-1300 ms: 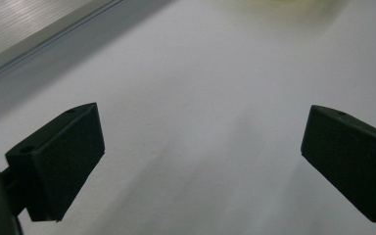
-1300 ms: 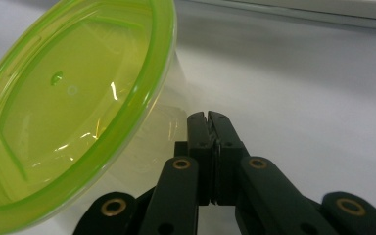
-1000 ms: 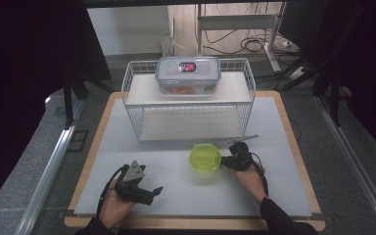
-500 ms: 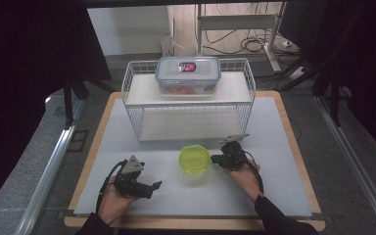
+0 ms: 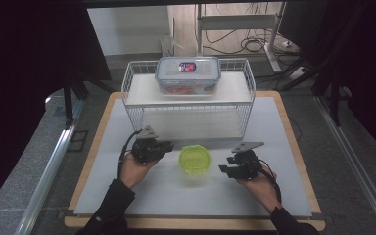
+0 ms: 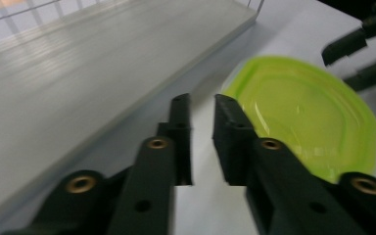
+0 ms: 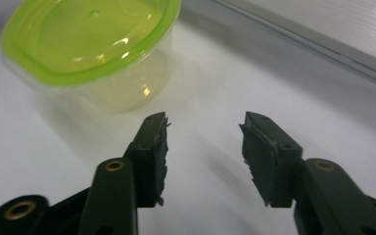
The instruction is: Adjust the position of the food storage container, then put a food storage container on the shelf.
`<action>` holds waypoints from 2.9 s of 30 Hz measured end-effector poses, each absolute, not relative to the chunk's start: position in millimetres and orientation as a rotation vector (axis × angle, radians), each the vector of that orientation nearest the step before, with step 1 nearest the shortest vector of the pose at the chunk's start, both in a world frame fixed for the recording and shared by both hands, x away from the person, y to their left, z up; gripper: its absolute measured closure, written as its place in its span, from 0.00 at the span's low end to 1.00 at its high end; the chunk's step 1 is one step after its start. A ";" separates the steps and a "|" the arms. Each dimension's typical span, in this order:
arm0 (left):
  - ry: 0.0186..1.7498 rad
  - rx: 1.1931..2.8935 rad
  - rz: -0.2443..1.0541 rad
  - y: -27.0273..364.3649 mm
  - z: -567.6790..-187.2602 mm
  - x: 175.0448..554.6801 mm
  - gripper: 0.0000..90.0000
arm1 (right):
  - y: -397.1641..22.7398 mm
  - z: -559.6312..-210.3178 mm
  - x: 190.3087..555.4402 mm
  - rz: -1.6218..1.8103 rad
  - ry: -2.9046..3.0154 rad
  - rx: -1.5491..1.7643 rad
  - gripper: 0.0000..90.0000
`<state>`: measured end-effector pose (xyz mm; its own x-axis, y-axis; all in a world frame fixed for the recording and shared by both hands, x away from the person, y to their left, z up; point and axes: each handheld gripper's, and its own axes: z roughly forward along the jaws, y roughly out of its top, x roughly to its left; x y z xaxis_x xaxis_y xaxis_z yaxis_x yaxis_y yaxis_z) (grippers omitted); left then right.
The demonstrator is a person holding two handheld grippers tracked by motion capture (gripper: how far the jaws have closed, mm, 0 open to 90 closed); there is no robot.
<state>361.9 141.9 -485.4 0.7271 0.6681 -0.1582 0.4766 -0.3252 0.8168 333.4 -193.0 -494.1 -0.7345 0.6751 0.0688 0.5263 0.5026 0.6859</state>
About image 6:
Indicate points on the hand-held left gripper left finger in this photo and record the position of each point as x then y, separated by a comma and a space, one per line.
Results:
163, 156

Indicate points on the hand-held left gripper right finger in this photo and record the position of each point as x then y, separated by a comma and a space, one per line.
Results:
274, 176

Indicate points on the green round lidded container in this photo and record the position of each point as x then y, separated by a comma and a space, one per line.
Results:
310, 114

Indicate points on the pale grey table mat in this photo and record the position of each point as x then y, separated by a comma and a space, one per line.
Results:
290, 29

